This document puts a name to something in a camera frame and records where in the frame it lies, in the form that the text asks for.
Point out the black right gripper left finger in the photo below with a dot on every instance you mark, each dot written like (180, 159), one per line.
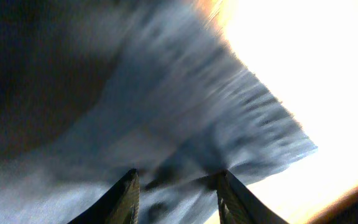
(119, 205)

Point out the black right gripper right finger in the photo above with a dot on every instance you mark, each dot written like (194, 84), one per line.
(238, 205)

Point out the dark blue shorts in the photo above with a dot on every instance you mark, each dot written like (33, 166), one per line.
(92, 89)

